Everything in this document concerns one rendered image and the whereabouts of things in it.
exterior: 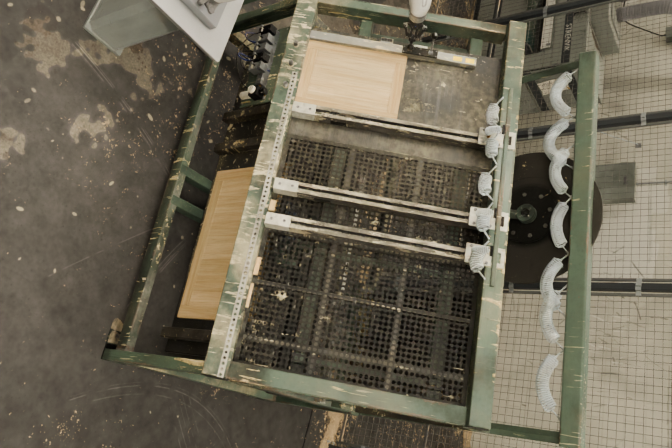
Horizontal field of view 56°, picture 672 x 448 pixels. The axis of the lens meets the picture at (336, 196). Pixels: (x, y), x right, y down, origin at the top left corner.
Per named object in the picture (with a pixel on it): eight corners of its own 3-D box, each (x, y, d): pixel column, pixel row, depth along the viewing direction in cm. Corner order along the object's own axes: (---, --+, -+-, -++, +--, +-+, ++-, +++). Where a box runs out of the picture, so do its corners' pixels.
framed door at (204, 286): (220, 172, 382) (217, 171, 380) (289, 164, 350) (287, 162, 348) (179, 318, 349) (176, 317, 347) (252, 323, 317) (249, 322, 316)
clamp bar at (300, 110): (294, 104, 344) (293, 81, 321) (510, 142, 338) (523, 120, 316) (291, 120, 340) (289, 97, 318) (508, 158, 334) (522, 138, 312)
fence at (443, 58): (311, 34, 361) (311, 29, 357) (475, 62, 356) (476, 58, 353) (309, 41, 359) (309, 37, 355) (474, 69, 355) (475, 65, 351)
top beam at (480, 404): (504, 30, 365) (509, 19, 356) (522, 33, 364) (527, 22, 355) (463, 426, 285) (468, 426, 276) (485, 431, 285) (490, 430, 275)
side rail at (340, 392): (233, 363, 299) (230, 360, 288) (462, 408, 294) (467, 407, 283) (229, 380, 296) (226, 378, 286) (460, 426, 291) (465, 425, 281)
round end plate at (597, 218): (466, 156, 388) (602, 141, 343) (470, 160, 393) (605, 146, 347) (451, 279, 360) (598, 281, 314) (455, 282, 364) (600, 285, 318)
